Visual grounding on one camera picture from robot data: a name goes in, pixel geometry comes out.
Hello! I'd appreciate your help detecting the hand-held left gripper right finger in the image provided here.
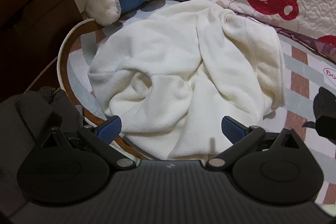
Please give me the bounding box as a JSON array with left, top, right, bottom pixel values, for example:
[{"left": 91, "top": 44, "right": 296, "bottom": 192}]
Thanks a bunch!
[{"left": 205, "top": 116, "right": 302, "bottom": 170}]

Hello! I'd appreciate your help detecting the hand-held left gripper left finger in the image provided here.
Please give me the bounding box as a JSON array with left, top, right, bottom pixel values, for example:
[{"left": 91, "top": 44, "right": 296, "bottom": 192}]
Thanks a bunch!
[{"left": 39, "top": 116, "right": 137, "bottom": 170}]

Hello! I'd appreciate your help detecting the white fleece sweater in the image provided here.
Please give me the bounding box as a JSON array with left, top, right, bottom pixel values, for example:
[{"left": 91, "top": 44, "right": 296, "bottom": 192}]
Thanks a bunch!
[{"left": 88, "top": 0, "right": 286, "bottom": 161}]

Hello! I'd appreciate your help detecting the brown mattress with white piping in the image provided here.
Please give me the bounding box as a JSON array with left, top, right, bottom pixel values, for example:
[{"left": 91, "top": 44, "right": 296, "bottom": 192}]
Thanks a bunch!
[{"left": 56, "top": 18, "right": 143, "bottom": 160}]

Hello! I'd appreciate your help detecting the checkered plush blanket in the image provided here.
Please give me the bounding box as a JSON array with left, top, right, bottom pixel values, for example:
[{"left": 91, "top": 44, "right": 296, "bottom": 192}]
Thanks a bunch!
[{"left": 62, "top": 0, "right": 336, "bottom": 211}]

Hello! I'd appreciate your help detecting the dark grey cloth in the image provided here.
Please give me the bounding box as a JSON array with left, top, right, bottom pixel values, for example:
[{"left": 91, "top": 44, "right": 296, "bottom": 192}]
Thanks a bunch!
[{"left": 0, "top": 86, "right": 84, "bottom": 215}]

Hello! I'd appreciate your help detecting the dark wooden cabinet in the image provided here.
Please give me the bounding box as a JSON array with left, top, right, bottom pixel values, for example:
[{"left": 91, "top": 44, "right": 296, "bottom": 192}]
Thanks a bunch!
[{"left": 0, "top": 0, "right": 87, "bottom": 100}]

